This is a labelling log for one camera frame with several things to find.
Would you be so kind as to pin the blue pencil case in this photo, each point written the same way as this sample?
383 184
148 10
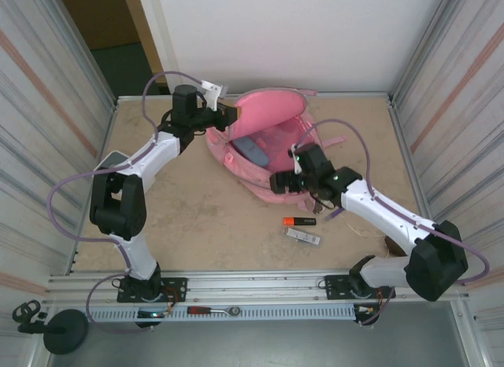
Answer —
250 152

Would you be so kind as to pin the orange black highlighter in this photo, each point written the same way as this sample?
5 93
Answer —
299 221

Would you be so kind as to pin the pink backpack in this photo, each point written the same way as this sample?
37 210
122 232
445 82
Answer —
271 111

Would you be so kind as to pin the purple pen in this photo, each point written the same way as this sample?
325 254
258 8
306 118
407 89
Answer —
335 214

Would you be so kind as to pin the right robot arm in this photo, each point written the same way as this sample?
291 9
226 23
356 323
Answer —
433 260

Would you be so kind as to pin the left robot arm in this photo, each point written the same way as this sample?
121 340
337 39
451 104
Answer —
118 205

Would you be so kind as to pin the white grey square box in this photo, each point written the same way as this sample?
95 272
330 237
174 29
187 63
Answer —
116 158

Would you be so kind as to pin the brown wooden door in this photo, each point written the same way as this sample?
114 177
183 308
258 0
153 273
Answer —
98 16

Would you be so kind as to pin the small circuit board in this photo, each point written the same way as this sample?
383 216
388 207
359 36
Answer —
149 314

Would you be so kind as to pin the black round stand base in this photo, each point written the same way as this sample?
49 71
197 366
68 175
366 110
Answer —
65 335

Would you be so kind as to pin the black clamp holder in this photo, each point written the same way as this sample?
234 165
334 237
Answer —
25 313

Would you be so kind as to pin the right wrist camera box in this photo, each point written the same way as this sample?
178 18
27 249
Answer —
294 158

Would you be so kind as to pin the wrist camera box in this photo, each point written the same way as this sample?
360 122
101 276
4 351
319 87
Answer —
212 93
294 158

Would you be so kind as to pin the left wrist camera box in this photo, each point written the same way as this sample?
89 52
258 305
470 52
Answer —
212 93

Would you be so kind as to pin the aluminium mounting rail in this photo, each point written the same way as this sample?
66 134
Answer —
256 284

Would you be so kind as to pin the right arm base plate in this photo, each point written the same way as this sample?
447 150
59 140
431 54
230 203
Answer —
336 286

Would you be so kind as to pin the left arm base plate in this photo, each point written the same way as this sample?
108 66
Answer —
175 289

